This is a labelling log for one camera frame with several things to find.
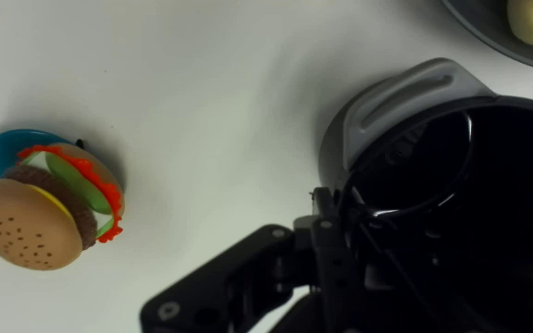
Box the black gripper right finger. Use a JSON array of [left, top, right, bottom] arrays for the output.
[[349, 203, 533, 333]]

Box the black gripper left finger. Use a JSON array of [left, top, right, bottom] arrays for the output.
[[139, 182, 358, 333]]

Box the toy hamburger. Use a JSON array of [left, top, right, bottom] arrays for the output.
[[0, 142, 126, 271]]

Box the small blue toy plate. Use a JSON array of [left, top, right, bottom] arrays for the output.
[[0, 127, 75, 188]]

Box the dark grey round plate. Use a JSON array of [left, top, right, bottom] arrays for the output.
[[441, 0, 533, 73]]

